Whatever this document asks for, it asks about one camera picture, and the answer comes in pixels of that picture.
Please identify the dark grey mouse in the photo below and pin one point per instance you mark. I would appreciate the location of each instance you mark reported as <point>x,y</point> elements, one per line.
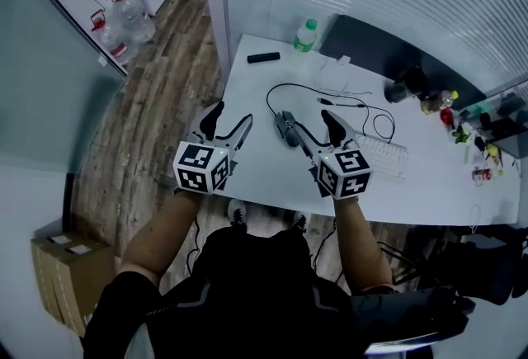
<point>284,126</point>

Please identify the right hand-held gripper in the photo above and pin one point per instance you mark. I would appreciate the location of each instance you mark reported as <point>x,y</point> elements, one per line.
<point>342,171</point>

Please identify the person's left shoe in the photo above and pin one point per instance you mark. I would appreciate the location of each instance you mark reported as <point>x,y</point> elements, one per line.
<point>237,212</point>

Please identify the small white flower plant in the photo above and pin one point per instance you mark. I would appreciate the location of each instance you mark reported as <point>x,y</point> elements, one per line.
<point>462,133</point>

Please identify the brown cardboard box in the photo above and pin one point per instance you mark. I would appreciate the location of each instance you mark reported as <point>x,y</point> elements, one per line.
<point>70,283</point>

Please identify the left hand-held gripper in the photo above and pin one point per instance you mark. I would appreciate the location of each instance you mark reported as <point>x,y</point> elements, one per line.
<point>200,167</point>

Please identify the black tumbler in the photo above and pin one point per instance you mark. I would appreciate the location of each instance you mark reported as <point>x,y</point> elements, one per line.
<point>398,91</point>

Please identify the person's right forearm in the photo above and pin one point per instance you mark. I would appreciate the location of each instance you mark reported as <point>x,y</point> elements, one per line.
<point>363,246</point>

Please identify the black cup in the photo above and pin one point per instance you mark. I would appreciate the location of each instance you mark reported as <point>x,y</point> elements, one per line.
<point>485,121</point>

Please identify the person's shoe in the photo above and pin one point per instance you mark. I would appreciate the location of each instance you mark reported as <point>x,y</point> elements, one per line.
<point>300,222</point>
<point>237,212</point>

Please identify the black office chair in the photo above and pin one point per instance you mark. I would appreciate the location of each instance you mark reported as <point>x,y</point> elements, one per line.
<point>474,266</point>

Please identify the person's right shoe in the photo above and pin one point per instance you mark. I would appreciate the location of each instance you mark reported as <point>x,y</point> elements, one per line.
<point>300,222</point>

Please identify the white charger plug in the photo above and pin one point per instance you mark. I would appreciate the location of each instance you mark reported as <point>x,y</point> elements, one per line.
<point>344,59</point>

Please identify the small black desk gadget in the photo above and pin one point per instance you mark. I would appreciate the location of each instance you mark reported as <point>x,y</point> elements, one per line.
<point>479,143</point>

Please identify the yellow desk clutter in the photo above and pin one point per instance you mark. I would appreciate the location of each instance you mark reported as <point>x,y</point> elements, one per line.
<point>493,153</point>

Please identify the green-capped water bottle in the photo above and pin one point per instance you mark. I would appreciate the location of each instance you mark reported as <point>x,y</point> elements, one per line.
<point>305,39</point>

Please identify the yellow-capped tea bottle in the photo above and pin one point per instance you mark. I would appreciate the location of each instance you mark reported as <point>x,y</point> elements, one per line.
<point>437,101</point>

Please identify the teal box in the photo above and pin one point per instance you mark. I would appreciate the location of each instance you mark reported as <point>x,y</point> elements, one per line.
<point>480,110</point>

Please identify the person's left forearm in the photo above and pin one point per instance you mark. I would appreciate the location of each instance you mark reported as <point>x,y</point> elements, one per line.
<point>161,242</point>

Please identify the small red object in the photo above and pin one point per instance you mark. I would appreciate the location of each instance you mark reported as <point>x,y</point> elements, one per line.
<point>446,116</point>

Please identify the small black bar device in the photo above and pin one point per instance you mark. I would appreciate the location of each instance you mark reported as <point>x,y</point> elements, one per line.
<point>264,57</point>

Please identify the white keyboard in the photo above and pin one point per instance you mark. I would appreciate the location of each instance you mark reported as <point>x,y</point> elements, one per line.
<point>387,159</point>

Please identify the person's black clothing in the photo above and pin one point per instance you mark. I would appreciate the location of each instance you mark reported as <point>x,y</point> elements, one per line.
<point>247,299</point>

